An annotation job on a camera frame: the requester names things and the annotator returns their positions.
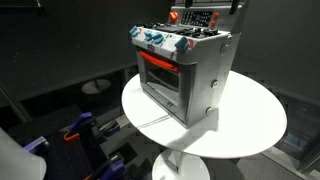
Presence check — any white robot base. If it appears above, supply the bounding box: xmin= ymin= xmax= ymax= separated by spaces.
xmin=0 ymin=128 xmax=48 ymax=180

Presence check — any orange round stove knob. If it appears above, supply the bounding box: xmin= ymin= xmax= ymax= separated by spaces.
xmin=168 ymin=11 xmax=180 ymax=24

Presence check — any large blue stove knob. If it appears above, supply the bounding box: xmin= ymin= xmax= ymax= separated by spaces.
xmin=174 ymin=35 xmax=191 ymax=54

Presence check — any grey toy stove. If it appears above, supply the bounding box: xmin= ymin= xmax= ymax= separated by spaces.
xmin=129 ymin=4 xmax=243 ymax=129

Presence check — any black keypad panel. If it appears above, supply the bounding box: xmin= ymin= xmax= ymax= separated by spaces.
xmin=181 ymin=10 xmax=214 ymax=28

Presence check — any black burner grate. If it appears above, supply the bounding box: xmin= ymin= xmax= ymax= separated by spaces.
xmin=143 ymin=22 xmax=219 ymax=38

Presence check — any grey oven door with window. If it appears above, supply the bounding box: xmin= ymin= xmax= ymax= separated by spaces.
xmin=136 ymin=48 xmax=198 ymax=128

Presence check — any grey round stool base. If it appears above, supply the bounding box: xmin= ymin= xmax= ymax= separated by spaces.
xmin=81 ymin=78 xmax=113 ymax=96

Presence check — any dark storage cabinet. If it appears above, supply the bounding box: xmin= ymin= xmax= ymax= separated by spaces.
xmin=276 ymin=93 xmax=320 ymax=174

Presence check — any black and purple clamp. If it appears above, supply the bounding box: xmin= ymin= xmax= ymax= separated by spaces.
xmin=99 ymin=120 xmax=121 ymax=138

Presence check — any purple clamp with orange grip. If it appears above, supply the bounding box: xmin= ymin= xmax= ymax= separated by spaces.
xmin=63 ymin=112 xmax=95 ymax=144

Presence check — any white round table base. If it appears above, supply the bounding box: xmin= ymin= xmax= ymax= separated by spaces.
xmin=152 ymin=148 xmax=211 ymax=180

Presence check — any orange oven door handle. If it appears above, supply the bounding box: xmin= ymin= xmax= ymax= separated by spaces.
xmin=138 ymin=50 xmax=181 ymax=74

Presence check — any grey metal frame bar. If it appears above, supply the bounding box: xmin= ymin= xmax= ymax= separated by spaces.
xmin=0 ymin=83 xmax=33 ymax=124

